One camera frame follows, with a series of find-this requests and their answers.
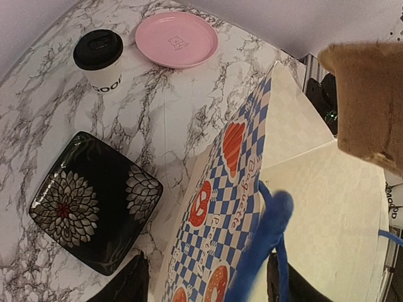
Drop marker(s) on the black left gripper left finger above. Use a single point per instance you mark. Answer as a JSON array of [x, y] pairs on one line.
[[130, 284]]

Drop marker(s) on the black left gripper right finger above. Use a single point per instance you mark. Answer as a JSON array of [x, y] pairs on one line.
[[300, 289]]

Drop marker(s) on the blue checkered paper bag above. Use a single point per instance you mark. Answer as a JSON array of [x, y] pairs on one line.
[[274, 178]]

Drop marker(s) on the white paper coffee cup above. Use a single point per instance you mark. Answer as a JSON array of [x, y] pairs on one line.
[[106, 80]]

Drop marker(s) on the brown cardboard cup carrier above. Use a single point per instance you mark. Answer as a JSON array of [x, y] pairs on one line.
[[369, 92]]

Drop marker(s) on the black floral square plate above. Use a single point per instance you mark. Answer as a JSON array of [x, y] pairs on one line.
[[94, 202]]

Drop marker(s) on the pink round plate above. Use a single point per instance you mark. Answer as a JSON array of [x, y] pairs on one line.
[[176, 40]]

